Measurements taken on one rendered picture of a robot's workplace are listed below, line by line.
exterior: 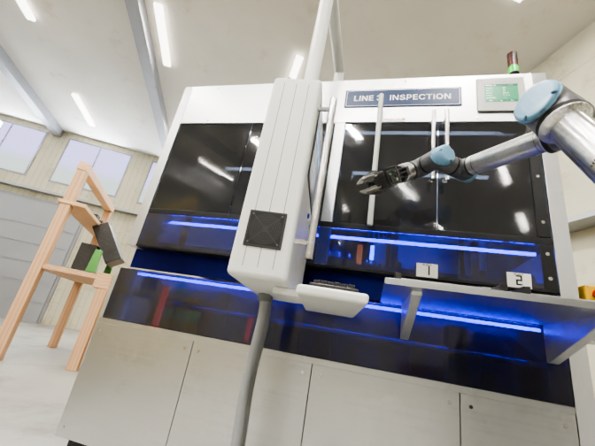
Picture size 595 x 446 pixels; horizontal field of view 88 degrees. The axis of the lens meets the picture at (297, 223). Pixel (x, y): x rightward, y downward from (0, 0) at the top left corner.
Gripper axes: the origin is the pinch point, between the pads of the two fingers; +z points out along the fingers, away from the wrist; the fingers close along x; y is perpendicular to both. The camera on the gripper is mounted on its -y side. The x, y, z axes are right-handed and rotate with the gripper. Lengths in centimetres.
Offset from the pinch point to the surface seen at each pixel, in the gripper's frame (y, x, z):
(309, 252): 12.9, 14.5, 35.5
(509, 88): 9, -24, -102
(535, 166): 16, 16, -83
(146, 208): -97, -33, 69
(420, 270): -7.0, 40.8, -20.5
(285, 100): 0.2, -37.8, 17.8
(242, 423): -16, 61, 66
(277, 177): 4.6, -10.8, 33.1
